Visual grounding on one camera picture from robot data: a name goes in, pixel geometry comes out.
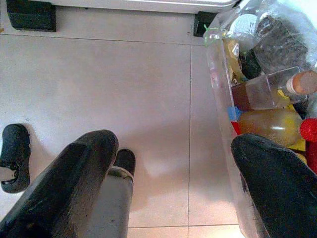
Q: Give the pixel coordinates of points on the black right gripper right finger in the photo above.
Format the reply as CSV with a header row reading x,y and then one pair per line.
x,y
277,183

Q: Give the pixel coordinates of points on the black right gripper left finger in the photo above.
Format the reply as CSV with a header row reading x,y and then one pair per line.
x,y
62,186

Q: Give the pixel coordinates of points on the black fridge foot block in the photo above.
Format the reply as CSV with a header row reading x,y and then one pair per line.
x,y
204,23
31,15

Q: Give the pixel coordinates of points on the red bottle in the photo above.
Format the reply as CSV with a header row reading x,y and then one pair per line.
x,y
309,138

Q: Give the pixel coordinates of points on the bottle of yellow liquid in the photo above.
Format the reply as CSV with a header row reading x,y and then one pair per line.
x,y
270,126

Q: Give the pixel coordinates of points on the grey robot right leg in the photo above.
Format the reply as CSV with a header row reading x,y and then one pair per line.
x,y
115,210

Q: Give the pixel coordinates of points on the clear plastic box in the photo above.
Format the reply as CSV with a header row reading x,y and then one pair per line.
x,y
267,91

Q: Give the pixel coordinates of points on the clear plastic storage bin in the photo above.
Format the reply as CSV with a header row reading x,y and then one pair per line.
x,y
223,99

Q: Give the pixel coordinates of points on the clear bottle with brown cap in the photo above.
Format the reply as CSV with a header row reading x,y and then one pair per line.
x,y
303,83

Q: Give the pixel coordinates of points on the yellow food packaging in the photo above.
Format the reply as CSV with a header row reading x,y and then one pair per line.
x,y
235,57

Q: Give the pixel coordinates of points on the dark packet in clear bag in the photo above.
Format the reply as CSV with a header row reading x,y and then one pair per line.
x,y
280,42

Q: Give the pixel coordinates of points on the round white lid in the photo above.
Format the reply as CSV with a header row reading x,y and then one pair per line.
x,y
244,23

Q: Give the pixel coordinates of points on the green twist tie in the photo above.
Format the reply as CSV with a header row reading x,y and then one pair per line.
x,y
213,32

